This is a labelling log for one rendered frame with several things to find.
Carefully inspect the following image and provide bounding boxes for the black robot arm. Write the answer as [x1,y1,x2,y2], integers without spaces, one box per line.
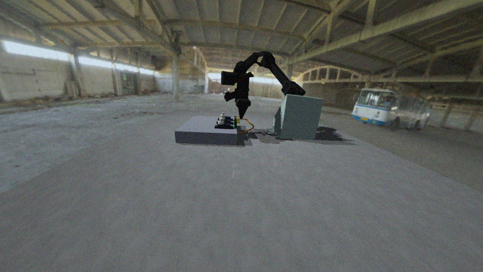
[220,51,305,102]

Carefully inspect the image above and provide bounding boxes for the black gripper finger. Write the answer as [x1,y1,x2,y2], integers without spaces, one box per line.
[237,106,248,119]

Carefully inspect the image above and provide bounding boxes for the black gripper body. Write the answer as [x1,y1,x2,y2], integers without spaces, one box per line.
[235,86,251,107]

